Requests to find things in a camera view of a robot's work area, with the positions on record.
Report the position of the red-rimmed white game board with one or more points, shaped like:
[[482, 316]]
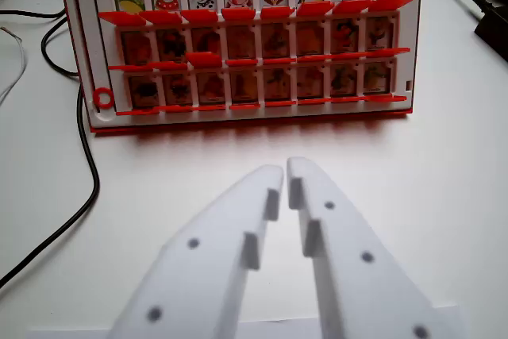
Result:
[[254, 37]]

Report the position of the black power adapter box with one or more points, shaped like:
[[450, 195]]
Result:
[[492, 25]]

